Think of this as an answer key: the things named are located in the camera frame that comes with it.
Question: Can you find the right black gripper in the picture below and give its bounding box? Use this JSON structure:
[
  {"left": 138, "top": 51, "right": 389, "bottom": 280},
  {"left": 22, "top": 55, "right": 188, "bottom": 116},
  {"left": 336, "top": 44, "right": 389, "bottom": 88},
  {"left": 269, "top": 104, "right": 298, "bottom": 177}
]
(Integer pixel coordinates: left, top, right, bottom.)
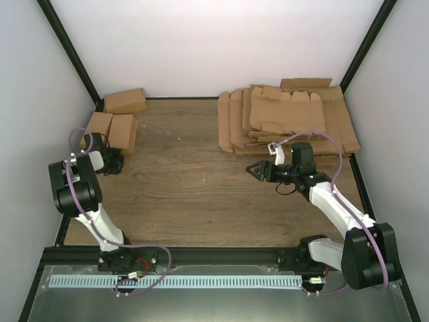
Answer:
[{"left": 247, "top": 160, "right": 299, "bottom": 184}]

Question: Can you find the cardboard box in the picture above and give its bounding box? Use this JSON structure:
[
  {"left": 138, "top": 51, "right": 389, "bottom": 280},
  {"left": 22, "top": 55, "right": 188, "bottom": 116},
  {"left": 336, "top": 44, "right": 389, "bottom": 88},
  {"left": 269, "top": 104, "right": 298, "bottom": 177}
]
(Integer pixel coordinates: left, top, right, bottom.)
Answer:
[
  {"left": 108, "top": 114, "right": 139, "bottom": 155},
  {"left": 86, "top": 112, "right": 113, "bottom": 150},
  {"left": 105, "top": 88, "right": 147, "bottom": 115}
]

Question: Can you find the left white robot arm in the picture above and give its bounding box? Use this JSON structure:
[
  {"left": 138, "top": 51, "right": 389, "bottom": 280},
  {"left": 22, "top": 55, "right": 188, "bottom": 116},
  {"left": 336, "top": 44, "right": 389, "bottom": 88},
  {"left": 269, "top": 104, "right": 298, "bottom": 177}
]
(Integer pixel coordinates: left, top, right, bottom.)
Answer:
[{"left": 48, "top": 127, "right": 137, "bottom": 272}]

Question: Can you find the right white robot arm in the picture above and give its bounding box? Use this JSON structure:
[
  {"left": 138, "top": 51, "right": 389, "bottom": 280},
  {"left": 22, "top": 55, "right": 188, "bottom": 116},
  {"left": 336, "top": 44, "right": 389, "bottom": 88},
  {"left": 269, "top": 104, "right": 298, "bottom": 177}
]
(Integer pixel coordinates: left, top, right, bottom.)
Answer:
[{"left": 246, "top": 142, "right": 401, "bottom": 290}]

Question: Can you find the stack of flat cardboard blanks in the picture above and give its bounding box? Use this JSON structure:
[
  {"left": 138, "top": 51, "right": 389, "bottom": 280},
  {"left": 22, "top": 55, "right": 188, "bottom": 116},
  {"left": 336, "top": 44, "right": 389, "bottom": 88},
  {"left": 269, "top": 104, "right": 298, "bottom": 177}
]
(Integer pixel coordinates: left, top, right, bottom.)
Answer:
[{"left": 217, "top": 78, "right": 361, "bottom": 164}]

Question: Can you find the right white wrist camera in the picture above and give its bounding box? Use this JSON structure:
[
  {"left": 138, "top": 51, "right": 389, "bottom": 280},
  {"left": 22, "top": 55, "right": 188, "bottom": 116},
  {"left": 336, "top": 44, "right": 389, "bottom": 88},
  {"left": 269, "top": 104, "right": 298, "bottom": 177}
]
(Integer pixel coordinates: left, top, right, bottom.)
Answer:
[{"left": 267, "top": 142, "right": 285, "bottom": 166}]

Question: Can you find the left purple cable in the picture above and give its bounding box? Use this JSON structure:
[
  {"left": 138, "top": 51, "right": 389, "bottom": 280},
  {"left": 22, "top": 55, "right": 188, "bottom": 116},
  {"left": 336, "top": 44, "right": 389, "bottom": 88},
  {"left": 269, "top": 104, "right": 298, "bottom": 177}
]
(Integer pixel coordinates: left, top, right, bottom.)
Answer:
[{"left": 68, "top": 127, "right": 173, "bottom": 297}]

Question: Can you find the purple cable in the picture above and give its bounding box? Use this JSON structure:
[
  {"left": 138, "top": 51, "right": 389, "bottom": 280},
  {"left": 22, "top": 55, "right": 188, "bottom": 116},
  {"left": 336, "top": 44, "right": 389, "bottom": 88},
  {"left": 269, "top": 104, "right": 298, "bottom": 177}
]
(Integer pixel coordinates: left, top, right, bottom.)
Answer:
[
  {"left": 68, "top": 127, "right": 173, "bottom": 297},
  {"left": 274, "top": 129, "right": 389, "bottom": 296}
]

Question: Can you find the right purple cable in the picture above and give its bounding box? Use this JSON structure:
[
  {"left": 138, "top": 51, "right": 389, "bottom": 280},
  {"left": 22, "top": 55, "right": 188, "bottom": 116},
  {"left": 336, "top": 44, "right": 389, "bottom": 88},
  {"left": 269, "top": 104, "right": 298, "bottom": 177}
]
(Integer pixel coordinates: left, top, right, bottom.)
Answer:
[{"left": 274, "top": 129, "right": 389, "bottom": 296}]

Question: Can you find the black aluminium frame rail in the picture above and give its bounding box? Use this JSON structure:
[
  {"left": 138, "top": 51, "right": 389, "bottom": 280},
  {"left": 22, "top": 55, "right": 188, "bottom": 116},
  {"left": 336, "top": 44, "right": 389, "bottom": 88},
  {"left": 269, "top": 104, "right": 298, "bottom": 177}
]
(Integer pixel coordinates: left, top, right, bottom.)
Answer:
[{"left": 40, "top": 246, "right": 396, "bottom": 272}]

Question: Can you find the light blue slotted cable duct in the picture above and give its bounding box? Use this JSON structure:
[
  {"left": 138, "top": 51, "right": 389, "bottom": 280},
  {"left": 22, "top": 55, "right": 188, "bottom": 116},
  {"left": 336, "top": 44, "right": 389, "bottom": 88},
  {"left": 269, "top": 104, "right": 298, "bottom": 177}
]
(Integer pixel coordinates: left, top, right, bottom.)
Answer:
[{"left": 49, "top": 274, "right": 302, "bottom": 290}]

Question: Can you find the left black frame post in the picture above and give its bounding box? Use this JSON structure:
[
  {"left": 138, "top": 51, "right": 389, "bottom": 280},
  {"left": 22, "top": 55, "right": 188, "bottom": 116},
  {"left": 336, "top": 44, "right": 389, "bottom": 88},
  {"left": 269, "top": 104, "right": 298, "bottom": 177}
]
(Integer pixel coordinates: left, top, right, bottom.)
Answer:
[{"left": 36, "top": 0, "right": 104, "bottom": 112}]

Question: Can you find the black frame post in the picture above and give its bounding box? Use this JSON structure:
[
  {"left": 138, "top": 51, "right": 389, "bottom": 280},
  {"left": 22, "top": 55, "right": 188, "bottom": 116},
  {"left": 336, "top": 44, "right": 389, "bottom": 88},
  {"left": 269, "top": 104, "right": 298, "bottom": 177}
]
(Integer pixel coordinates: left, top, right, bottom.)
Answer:
[
  {"left": 340, "top": 0, "right": 397, "bottom": 93},
  {"left": 36, "top": 0, "right": 104, "bottom": 112}
]

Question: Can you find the right black frame post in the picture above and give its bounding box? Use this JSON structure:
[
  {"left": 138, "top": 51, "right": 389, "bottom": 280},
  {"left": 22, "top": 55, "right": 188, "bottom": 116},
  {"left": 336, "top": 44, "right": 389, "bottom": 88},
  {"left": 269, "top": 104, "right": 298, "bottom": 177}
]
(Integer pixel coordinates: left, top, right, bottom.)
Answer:
[{"left": 340, "top": 0, "right": 397, "bottom": 93}]

